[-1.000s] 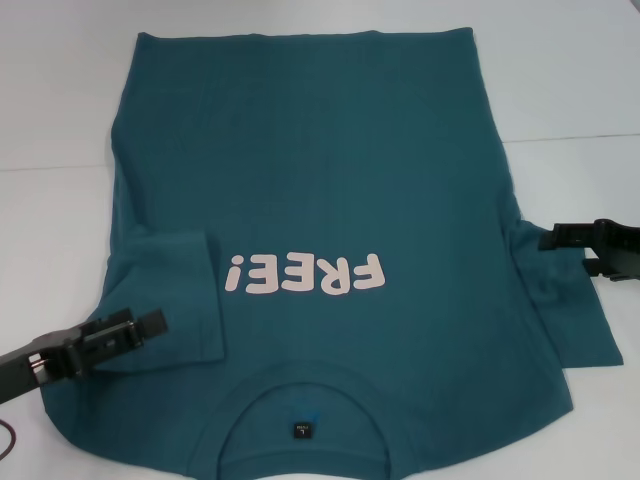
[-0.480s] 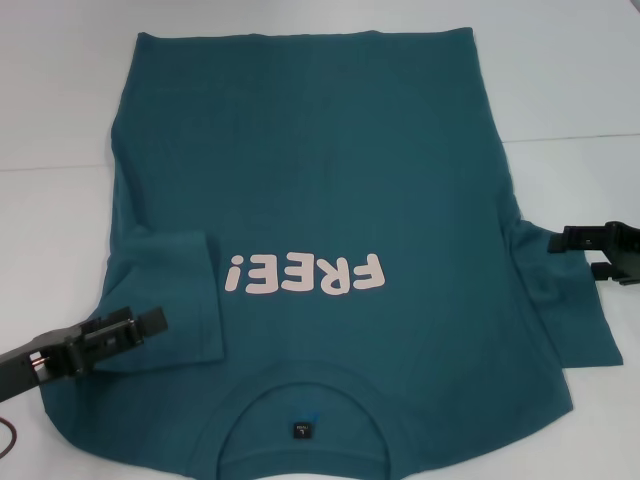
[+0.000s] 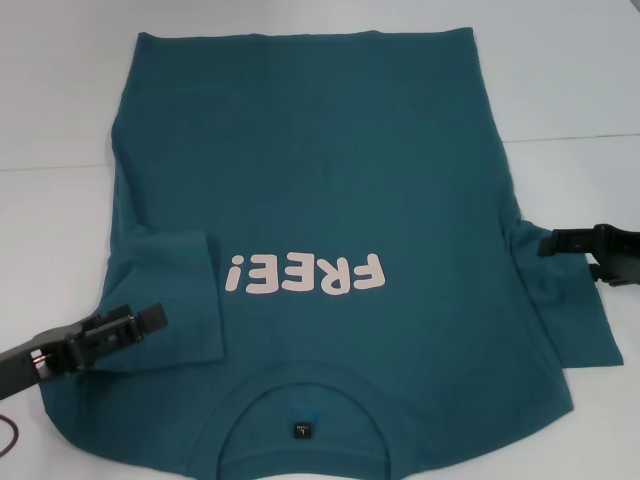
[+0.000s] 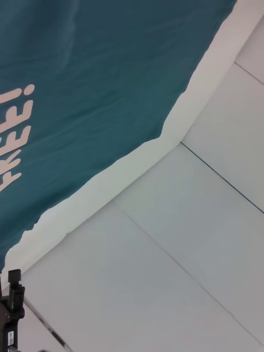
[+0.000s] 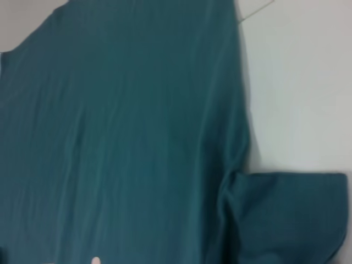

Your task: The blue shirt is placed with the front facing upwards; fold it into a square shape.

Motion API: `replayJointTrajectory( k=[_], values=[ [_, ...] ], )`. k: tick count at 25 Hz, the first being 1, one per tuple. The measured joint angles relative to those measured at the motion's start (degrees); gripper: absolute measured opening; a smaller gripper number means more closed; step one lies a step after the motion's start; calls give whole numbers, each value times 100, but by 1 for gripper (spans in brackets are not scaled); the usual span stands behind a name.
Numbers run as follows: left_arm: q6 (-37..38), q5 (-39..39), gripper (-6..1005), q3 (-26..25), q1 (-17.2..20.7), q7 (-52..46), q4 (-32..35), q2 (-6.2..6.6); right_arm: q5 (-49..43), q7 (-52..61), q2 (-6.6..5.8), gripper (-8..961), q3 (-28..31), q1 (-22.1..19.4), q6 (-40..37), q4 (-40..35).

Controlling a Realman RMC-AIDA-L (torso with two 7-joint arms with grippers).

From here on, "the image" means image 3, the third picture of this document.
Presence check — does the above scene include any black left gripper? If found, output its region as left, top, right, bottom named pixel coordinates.
left=0, top=302, right=168, bottom=401

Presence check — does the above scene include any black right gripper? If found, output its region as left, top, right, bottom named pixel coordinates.
left=537, top=223, right=640, bottom=287

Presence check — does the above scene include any teal t-shirt with FREE print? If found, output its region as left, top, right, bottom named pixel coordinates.
left=39, top=27, right=624, bottom=480

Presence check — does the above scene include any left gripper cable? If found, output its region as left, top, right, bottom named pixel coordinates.
left=0, top=414, right=21, bottom=457

